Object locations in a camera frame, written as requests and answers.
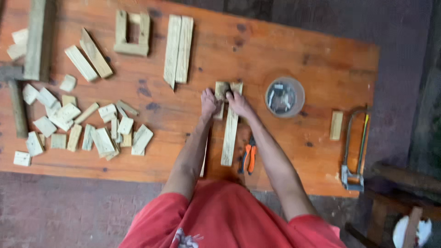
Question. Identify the person's left hand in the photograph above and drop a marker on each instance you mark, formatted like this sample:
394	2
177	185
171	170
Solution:
209	103

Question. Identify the person's right hand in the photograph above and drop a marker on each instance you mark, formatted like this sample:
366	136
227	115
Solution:
241	105

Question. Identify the person's left fingers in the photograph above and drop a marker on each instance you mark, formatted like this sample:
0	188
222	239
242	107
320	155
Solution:
208	94

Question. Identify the person's right fingers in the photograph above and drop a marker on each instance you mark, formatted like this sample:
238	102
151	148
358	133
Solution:
233	97

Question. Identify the long pale wood strip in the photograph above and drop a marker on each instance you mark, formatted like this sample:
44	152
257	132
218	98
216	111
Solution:
230	137

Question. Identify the small dark lump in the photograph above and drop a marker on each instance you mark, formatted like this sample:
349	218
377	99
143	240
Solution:
227	88

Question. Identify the clear plastic tub of nails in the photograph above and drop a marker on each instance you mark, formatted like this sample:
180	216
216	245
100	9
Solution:
284	97

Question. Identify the long wood slat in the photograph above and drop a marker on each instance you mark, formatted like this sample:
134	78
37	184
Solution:
172	48
184	48

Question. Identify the small pale wood block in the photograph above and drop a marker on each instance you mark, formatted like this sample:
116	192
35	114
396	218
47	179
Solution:
336	125

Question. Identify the short wood plank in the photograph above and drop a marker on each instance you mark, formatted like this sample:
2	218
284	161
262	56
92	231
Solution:
81	63
95	54

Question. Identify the person's red clothing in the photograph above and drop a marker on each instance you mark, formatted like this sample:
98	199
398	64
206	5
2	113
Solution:
224	220

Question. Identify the heap of small wood offcuts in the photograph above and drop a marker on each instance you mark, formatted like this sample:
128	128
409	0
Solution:
86	127

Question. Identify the metal hacksaw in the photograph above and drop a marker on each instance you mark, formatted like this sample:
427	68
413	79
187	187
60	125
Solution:
348	172

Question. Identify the thick grey wooden beam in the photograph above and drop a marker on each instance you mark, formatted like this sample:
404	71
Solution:
37	41

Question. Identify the dark wooden stool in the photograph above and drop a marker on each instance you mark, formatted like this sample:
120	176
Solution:
396	193

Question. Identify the dark hammer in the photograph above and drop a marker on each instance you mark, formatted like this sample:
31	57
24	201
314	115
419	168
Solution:
17	106

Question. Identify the pale wood offcut chunk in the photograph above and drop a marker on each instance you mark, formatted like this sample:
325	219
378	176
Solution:
20	36
16	51

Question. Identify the square wooden frame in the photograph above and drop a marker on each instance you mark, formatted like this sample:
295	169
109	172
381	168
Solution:
131	49

